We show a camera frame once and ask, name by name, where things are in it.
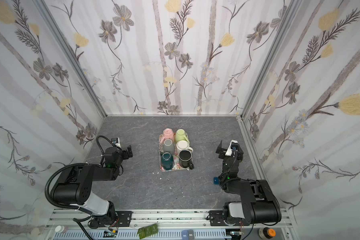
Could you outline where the black mug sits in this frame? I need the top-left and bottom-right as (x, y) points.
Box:
(179, 150), (194, 170)

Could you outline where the white mug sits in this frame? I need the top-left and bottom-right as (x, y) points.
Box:
(176, 140), (194, 154)

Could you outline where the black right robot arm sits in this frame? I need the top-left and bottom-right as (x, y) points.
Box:
(206, 140), (282, 226)

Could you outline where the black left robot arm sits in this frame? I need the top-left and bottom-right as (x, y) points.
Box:
(45, 145), (133, 229)

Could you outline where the dark green mug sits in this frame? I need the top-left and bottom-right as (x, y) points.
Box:
(161, 152), (174, 171)

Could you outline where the grey mug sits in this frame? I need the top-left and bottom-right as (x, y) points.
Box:
(163, 139), (176, 155)

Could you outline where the light green mug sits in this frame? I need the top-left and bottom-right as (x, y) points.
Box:
(175, 129), (190, 144)

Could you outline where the pink mug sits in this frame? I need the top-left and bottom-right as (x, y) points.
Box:
(160, 128), (175, 145)

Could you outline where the small blue block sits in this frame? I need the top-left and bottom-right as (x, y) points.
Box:
(213, 177), (220, 185)

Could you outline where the floral serving tray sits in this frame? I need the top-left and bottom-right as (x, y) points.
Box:
(159, 135), (185, 172)

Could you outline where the orange emergency stop button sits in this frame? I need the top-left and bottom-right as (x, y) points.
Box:
(258, 227), (276, 240)

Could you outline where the green circuit board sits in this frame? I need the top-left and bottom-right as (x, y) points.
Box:
(138, 224), (159, 240)

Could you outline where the blue grey connector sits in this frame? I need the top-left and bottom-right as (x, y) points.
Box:
(181, 230), (195, 240)

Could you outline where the white round cap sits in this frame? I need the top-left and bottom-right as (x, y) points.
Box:
(55, 225), (68, 234)

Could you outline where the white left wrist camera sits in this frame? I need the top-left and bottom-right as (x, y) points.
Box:
(111, 138), (121, 149)

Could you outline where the black corrugated cable conduit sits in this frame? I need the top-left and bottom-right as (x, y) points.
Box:
(44, 162), (88, 211)

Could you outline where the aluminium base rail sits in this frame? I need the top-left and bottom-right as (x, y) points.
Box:
(44, 208), (295, 240)

